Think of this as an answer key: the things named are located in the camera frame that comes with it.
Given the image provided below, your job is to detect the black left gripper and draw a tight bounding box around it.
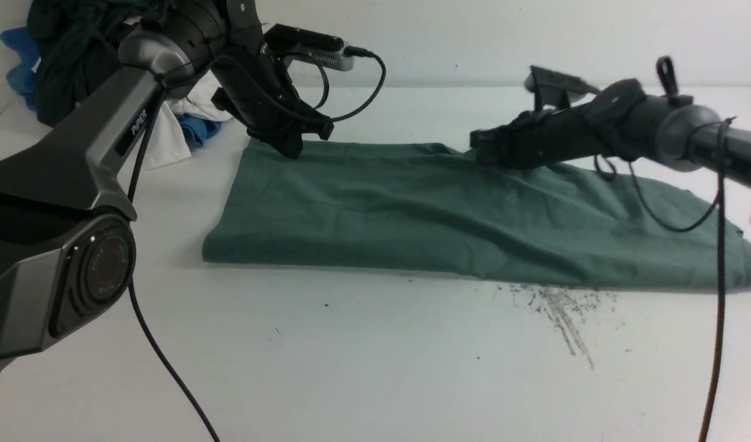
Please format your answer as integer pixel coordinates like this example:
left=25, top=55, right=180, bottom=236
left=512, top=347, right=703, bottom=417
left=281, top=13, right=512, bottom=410
left=211, top=48, right=334, bottom=160

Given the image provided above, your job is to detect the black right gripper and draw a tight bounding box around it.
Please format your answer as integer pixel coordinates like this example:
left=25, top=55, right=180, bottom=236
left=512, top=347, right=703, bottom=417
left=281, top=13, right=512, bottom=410
left=470, top=109, right=597, bottom=171

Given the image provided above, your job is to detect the green long-sleeved shirt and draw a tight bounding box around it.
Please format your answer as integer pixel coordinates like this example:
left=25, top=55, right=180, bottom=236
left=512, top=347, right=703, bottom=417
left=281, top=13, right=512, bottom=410
left=202, top=141, right=717, bottom=292

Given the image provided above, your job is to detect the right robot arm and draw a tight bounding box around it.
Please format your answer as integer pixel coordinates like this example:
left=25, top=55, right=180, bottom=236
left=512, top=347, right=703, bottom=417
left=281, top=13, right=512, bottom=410
left=470, top=56, right=751, bottom=188

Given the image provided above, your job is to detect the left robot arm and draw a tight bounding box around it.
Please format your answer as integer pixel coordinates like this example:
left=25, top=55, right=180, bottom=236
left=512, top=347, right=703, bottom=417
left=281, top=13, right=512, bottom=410
left=0, top=1, right=333, bottom=373

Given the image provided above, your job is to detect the white crumpled garment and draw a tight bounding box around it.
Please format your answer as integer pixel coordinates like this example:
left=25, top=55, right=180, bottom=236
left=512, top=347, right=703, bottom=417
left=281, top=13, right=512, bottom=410
left=142, top=73, right=232, bottom=170

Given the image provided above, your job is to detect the black crumpled garment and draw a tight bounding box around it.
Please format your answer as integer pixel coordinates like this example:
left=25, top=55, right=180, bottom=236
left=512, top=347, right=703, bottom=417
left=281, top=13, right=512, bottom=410
left=26, top=1, right=164, bottom=128

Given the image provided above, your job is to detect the blue crumpled garment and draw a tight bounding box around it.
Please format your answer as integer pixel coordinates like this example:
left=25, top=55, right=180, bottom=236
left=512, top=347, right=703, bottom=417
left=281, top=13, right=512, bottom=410
left=0, top=26, right=224, bottom=148

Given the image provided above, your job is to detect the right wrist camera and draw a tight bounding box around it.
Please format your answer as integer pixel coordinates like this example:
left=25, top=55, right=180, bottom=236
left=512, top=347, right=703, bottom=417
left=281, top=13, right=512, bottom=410
left=523, top=66, right=601, bottom=112

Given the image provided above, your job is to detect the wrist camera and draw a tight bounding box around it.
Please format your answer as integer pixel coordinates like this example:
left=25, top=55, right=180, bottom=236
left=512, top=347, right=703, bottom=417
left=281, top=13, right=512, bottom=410
left=265, top=23, right=354, bottom=72
left=523, top=66, right=601, bottom=112

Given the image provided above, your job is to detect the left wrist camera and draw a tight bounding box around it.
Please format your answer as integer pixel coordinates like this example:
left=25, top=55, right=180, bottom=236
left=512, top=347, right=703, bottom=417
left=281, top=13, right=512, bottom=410
left=265, top=23, right=354, bottom=72

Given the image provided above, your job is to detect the right black camera cable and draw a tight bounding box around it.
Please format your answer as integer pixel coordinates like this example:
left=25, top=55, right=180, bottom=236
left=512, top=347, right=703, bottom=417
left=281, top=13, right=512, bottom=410
left=593, top=117, right=738, bottom=442

